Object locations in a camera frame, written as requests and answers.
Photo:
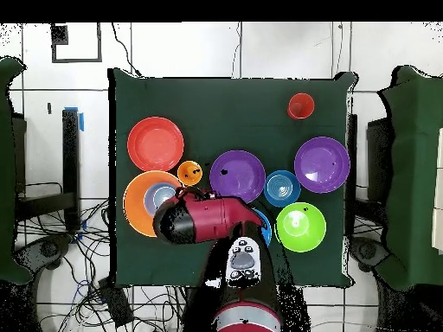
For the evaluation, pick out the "purple bowl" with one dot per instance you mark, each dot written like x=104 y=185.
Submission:
x=238 y=173
x=322 y=162

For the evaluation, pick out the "orange cup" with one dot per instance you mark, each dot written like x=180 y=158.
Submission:
x=188 y=171

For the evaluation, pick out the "small translucent blue bowl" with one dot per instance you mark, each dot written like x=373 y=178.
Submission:
x=157 y=195
x=282 y=188

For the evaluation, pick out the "large orange bowl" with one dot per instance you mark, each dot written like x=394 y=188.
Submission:
x=133 y=207

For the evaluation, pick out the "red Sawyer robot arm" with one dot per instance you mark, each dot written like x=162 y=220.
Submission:
x=214 y=214

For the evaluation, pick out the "dark green tablecloth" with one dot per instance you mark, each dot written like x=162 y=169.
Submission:
x=225 y=114

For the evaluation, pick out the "red shallow bowl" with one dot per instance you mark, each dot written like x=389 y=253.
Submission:
x=155 y=144

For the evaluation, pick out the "green bowl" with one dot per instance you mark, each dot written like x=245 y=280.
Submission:
x=300 y=237

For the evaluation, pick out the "red cup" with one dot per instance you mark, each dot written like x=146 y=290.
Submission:
x=301 y=105

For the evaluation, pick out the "black metal stand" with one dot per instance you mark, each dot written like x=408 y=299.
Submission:
x=71 y=166

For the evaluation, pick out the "blue tape strip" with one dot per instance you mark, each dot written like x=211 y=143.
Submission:
x=81 y=122

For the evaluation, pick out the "black power brick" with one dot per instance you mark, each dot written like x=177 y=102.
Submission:
x=116 y=302

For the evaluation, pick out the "green cloth side table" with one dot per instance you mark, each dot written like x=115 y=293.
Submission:
x=415 y=173
x=7 y=173

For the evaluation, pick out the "white box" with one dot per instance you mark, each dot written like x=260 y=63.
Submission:
x=439 y=224

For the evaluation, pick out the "black pedestal leg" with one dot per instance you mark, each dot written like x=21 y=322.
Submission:
x=48 y=249
x=367 y=250

